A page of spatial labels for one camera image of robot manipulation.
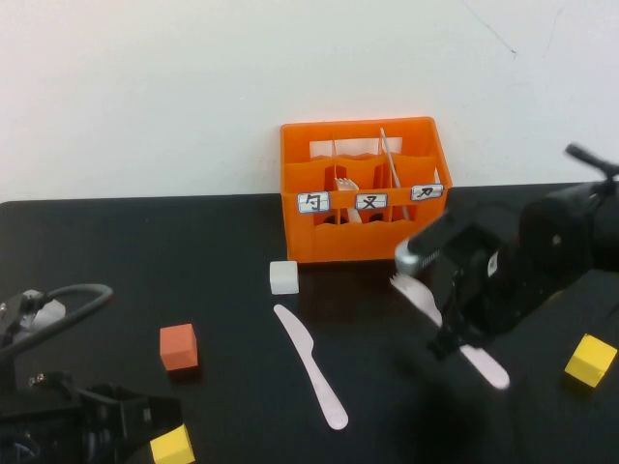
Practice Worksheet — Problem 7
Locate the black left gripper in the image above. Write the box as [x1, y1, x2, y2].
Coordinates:
[72, 384, 185, 464]

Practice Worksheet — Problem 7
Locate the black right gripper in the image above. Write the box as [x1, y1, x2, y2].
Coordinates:
[427, 201, 545, 363]

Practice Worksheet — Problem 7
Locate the pink plastic fork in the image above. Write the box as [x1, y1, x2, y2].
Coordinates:
[389, 272, 512, 391]
[333, 177, 364, 226]

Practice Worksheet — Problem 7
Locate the pink plastic knife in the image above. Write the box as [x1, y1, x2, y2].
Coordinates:
[273, 303, 350, 431]

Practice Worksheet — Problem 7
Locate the orange plastic cutlery crate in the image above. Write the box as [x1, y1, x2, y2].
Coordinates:
[279, 116, 454, 265]

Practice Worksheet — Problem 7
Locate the yellow foam cube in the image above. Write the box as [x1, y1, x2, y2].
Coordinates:
[563, 333, 619, 389]
[149, 424, 196, 464]

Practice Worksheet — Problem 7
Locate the orange foam cube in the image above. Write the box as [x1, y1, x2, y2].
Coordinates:
[160, 323, 199, 372]

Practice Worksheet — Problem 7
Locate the paper label knife character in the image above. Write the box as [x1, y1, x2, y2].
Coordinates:
[410, 184, 445, 202]

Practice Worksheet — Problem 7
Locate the paper label fork character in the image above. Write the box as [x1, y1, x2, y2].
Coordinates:
[354, 192, 390, 212]

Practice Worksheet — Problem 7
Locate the white foam cube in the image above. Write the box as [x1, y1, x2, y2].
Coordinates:
[268, 259, 300, 297]

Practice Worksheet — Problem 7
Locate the paper label spoon character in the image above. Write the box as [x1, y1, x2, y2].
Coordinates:
[296, 191, 332, 215]

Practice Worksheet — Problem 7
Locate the white cable tie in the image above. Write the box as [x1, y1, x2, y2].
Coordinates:
[21, 289, 67, 339]

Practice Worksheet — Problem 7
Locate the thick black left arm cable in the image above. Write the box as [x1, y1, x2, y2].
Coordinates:
[0, 283, 115, 362]

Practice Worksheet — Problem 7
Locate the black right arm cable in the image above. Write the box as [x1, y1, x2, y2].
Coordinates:
[564, 142, 619, 194]

